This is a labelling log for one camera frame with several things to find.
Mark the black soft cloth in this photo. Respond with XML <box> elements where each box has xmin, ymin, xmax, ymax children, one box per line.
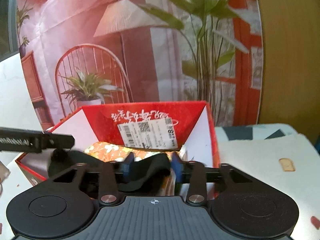
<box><xmin>47</xmin><ymin>150</ymin><xmax>171</xmax><ymax>196</ymax></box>

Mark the orange floral oven mitt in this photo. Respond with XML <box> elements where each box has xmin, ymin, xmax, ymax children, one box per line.
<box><xmin>84</xmin><ymin>141</ymin><xmax>175</xmax><ymax>196</ymax></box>

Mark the printed living room backdrop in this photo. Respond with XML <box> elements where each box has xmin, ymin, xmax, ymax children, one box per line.
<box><xmin>16</xmin><ymin>0</ymin><xmax>263</xmax><ymax>129</ymax></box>

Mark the red strawberry cardboard box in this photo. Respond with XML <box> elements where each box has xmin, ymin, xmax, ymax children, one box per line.
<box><xmin>15</xmin><ymin>100</ymin><xmax>221</xmax><ymax>201</ymax></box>

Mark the dark window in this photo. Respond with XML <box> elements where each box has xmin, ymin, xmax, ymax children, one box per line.
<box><xmin>0</xmin><ymin>0</ymin><xmax>18</xmax><ymax>61</ymax></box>

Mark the wooden wall panel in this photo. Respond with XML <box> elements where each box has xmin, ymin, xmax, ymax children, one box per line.
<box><xmin>258</xmin><ymin>0</ymin><xmax>319</xmax><ymax>142</ymax></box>

